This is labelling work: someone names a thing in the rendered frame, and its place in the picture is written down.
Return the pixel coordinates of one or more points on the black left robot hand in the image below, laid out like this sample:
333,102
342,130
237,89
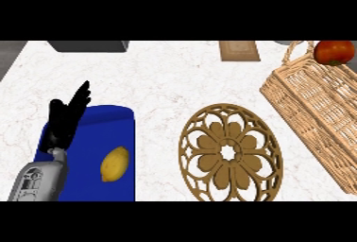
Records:
65,119

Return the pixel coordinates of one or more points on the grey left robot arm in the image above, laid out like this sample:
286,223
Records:
38,179

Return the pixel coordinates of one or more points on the blue placemat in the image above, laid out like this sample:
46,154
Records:
106,132

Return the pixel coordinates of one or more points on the round brown openwork placemat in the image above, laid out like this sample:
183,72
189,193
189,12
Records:
230,153

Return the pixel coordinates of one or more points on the wicker basket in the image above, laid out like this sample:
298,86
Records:
320,113

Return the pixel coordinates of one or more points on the red tomato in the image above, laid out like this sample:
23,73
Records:
333,52

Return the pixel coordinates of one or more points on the yellow lemon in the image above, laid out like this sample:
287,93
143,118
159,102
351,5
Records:
113,164

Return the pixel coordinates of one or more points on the dark grey box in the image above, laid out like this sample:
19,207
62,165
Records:
88,46

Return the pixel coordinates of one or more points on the tan wooden board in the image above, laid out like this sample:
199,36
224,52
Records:
239,50

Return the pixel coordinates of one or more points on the grey round object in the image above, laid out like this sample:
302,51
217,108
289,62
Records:
282,42

